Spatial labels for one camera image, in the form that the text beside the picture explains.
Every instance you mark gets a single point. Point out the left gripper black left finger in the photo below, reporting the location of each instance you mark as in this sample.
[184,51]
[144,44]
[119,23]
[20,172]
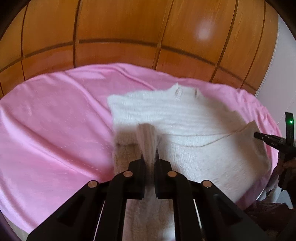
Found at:
[97,210]

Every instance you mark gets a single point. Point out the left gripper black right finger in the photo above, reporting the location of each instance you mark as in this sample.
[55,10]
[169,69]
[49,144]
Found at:
[201,210]

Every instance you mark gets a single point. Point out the white knitted sweater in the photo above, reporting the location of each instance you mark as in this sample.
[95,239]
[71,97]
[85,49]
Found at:
[201,138]

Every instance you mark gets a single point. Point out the pink bed sheet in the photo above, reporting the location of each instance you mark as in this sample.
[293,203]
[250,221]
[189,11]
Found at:
[57,133]

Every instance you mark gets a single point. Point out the wooden wardrobe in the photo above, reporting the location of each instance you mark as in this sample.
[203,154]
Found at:
[225,42]

